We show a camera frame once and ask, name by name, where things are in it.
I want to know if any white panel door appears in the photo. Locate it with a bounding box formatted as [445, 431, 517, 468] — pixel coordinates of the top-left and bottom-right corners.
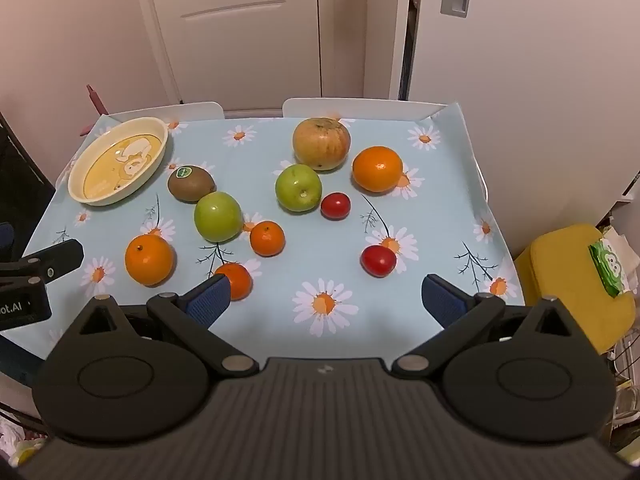
[131, 0, 324, 112]

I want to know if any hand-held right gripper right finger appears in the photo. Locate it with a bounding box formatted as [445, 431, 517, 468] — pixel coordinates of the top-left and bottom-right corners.
[391, 274, 591, 380]

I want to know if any green wipes packet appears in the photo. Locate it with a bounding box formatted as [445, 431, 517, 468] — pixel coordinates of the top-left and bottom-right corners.
[588, 237, 632, 299]

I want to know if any large orange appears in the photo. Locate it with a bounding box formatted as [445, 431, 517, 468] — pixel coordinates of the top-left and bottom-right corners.
[124, 234, 175, 287]
[352, 145, 404, 194]

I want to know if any blue daisy print tablecloth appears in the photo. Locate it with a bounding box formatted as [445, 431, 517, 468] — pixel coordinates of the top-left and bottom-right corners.
[0, 101, 527, 361]

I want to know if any red cherry tomato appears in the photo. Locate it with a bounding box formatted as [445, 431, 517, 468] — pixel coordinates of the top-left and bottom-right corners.
[320, 192, 351, 221]
[360, 244, 398, 278]

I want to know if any white plastic bag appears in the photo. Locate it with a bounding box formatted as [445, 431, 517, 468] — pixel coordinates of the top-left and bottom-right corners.
[0, 407, 48, 467]

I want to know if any large red yellow apple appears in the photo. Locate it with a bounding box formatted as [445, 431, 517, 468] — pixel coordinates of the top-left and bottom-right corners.
[292, 117, 352, 171]

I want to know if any cream yellow oval plate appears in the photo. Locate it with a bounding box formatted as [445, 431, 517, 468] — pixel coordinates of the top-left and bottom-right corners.
[67, 116, 170, 207]

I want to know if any white sliding door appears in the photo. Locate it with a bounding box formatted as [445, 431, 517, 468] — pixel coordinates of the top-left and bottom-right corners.
[400, 0, 640, 261]

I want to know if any metal wire rack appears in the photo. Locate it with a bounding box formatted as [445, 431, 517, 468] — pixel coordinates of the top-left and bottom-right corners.
[606, 330, 640, 443]

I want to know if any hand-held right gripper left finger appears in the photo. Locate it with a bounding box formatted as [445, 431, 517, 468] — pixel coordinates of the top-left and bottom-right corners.
[65, 274, 260, 380]

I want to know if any brown kiwi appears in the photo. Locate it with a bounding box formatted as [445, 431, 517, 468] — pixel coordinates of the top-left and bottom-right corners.
[167, 165, 216, 204]

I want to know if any yellow stool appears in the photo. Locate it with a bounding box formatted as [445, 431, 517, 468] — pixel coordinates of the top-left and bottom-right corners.
[514, 224, 637, 356]

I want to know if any pink handled broom and dustpan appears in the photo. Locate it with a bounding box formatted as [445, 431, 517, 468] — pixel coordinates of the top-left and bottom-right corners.
[86, 84, 110, 117]

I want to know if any small mandarin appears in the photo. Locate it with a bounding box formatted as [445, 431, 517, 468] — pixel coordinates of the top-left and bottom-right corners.
[214, 262, 253, 302]
[249, 220, 286, 258]

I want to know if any dark blue cloth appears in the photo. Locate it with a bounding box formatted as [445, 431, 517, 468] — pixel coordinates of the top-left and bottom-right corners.
[0, 335, 47, 403]

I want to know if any green apple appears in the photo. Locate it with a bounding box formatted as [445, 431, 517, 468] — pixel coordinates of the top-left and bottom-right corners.
[274, 163, 323, 212]
[193, 191, 244, 244]

